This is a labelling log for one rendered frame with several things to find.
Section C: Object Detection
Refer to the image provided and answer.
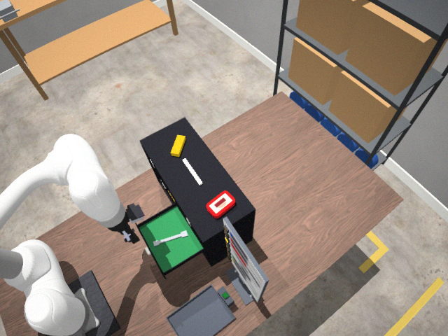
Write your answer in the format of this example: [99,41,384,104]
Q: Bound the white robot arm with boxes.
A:
[0,134,125,336]

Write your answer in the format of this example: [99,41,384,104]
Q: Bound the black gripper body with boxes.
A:
[108,212,129,235]

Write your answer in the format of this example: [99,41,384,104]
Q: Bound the yellow rectangular block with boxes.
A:
[171,135,186,157]

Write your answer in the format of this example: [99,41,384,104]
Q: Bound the white bar with square ends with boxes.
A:
[153,231,188,246]

